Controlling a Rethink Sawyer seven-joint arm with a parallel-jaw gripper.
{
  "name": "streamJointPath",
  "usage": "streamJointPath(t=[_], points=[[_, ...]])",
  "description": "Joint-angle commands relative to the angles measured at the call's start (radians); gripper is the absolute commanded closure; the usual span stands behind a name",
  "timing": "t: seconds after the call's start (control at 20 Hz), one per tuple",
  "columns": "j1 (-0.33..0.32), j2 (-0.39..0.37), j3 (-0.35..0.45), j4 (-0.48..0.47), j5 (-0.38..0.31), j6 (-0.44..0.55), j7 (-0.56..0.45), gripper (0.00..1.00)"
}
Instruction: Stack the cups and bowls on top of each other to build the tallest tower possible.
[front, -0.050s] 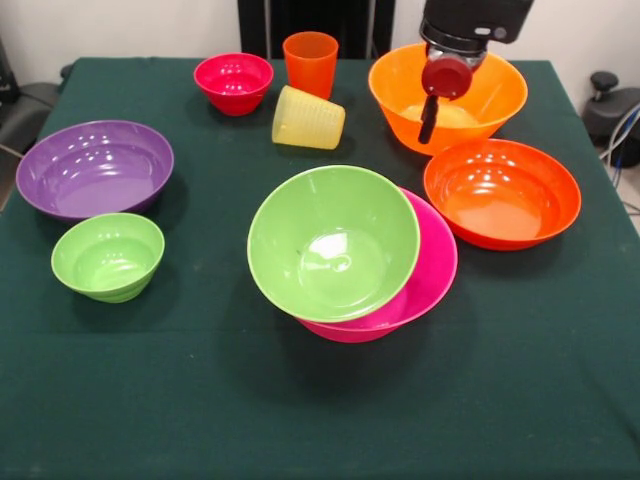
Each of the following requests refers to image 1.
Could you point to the orange bowl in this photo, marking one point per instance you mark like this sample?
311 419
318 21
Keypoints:
500 195

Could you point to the black round equipment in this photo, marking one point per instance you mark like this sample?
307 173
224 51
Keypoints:
607 110

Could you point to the small green bowl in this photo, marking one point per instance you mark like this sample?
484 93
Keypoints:
107 260

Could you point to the red bowl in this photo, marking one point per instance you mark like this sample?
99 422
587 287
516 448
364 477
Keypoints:
235 85

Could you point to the yellow cup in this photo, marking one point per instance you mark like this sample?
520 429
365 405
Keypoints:
310 122

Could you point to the dark grey chair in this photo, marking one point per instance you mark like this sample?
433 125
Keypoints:
30 110

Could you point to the purple bowl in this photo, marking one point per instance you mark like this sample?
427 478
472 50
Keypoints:
95 175

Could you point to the large green bowl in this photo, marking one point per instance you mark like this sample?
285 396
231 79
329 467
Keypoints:
335 250

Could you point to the yellow bowl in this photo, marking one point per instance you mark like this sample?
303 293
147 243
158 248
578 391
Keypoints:
495 90

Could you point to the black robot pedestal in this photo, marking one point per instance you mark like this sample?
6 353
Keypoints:
350 20

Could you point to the orange cup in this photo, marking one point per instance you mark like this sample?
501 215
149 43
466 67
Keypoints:
310 70

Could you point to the dark green tablecloth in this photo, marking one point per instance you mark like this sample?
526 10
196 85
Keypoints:
150 375

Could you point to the pink bowl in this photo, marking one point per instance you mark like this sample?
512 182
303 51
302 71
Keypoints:
435 260

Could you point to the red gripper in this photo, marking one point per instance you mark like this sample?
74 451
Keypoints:
447 77

